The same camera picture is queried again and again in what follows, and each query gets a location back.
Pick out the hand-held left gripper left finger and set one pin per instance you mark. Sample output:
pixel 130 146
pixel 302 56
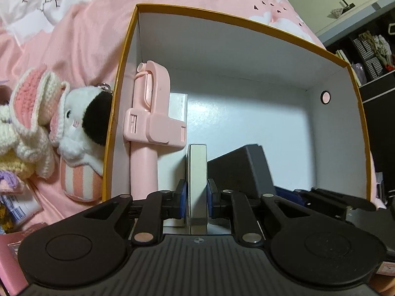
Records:
pixel 180 200

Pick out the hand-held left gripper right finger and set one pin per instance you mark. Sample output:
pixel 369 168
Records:
pixel 214 200

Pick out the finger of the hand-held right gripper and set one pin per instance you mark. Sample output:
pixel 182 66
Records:
pixel 342 195
pixel 293 195

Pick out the slim grey white box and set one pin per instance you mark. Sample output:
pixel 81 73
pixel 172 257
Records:
pixel 197 172

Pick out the black square box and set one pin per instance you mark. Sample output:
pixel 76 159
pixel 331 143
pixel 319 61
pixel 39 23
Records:
pixel 240 166

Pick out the orange cardboard box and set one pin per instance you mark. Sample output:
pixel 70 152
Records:
pixel 247 114

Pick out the pink selfie stick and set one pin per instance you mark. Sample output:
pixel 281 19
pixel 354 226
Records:
pixel 157 98

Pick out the white plush with black ear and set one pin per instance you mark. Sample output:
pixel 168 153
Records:
pixel 74 111

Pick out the crochet bunny toy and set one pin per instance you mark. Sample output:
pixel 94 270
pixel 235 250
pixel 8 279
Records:
pixel 27 98

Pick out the dark shelf unit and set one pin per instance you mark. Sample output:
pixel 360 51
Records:
pixel 379 114

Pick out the purple crochet piece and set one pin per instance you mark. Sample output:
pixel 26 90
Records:
pixel 9 185

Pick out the pink box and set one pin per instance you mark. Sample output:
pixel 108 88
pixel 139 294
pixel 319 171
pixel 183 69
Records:
pixel 9 259

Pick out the hanging fabric sachet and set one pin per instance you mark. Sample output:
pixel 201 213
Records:
pixel 336 12

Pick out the cream door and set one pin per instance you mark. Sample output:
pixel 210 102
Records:
pixel 314 6

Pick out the pink printed blanket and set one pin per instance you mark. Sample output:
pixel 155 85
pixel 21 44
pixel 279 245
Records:
pixel 77 37

